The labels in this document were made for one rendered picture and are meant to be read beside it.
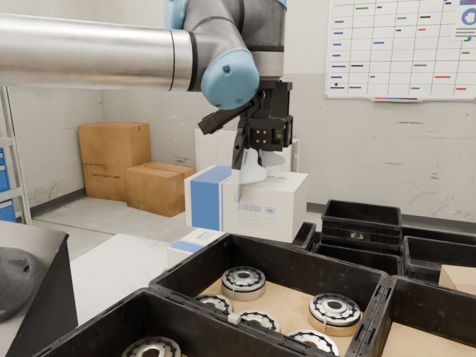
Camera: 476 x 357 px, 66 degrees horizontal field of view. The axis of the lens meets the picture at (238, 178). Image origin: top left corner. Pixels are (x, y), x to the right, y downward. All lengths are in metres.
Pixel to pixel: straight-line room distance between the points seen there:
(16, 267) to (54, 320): 0.16
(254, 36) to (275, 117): 0.13
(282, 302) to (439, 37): 2.89
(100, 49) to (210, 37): 0.13
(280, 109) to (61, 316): 0.67
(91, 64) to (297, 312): 0.64
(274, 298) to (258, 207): 0.32
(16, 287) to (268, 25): 0.67
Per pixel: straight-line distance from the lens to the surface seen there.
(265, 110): 0.63
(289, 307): 0.86
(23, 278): 0.87
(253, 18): 0.61
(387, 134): 3.50
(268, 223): 0.63
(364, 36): 3.47
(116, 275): 1.28
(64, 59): 0.45
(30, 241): 0.95
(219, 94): 0.47
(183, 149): 4.07
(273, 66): 0.61
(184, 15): 0.57
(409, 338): 0.84
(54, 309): 0.94
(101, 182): 4.23
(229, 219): 0.65
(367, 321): 0.69
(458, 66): 3.49
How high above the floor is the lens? 1.32
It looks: 16 degrees down
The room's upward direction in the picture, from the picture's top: straight up
